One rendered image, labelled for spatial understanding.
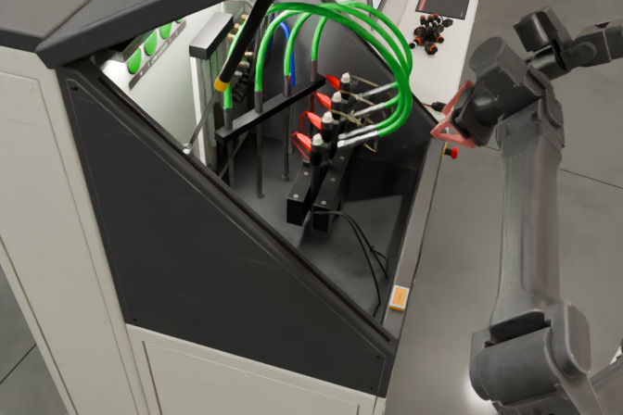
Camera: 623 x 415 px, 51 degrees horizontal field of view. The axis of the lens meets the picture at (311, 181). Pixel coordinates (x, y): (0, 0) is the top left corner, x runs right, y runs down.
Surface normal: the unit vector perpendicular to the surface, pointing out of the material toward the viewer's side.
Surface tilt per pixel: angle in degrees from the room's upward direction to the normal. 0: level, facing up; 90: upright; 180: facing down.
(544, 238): 37
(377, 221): 0
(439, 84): 0
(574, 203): 0
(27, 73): 90
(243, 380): 90
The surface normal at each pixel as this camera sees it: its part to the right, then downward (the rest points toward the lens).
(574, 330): 0.65, -0.43
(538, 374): -0.62, 0.17
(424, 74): 0.04, -0.73
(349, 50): -0.29, 0.65
